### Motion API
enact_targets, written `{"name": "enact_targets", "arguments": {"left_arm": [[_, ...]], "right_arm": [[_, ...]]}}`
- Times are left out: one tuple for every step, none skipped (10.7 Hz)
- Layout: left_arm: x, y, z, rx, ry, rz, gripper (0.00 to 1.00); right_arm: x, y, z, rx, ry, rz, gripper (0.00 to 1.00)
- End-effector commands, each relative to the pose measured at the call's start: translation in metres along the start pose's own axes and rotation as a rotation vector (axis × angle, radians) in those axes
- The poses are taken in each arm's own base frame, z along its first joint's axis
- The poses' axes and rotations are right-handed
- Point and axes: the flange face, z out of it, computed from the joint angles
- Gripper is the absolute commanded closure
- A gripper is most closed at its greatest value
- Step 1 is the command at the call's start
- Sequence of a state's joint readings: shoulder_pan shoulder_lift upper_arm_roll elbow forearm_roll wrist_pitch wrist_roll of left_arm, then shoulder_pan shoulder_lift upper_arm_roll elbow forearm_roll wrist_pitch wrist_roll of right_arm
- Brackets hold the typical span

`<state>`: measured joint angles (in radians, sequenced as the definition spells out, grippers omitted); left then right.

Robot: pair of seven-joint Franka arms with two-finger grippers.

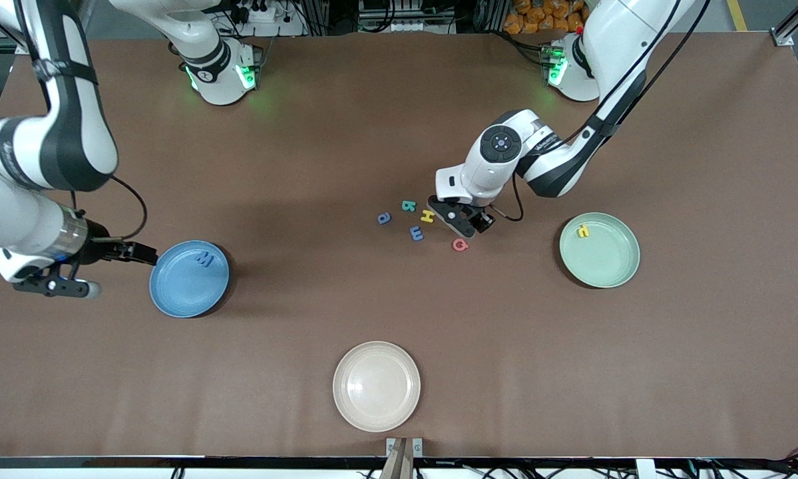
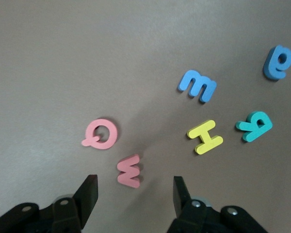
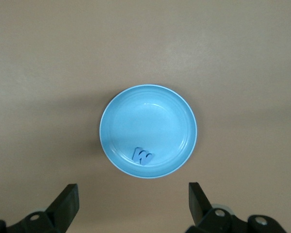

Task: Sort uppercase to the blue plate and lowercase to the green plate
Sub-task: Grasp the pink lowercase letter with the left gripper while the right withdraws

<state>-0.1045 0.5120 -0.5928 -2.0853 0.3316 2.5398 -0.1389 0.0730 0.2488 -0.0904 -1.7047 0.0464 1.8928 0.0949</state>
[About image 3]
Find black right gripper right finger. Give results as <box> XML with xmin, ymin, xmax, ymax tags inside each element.
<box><xmin>185</xmin><ymin>182</ymin><xmax>288</xmax><ymax>233</ymax></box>

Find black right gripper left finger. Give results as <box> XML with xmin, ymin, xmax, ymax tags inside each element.
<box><xmin>0</xmin><ymin>183</ymin><xmax>80</xmax><ymax>233</ymax></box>

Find blue foam letter W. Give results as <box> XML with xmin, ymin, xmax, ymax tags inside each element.
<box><xmin>132</xmin><ymin>147</ymin><xmax>155</xmax><ymax>166</ymax></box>

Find blue plate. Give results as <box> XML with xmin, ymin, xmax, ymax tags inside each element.
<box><xmin>99</xmin><ymin>84</ymin><xmax>198</xmax><ymax>180</ymax></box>

